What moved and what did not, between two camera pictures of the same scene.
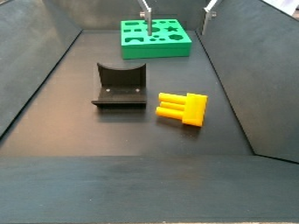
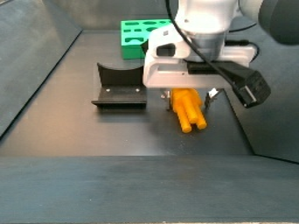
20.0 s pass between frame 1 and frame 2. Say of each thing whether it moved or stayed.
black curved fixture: stayed
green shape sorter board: stayed
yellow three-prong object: moved
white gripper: moved
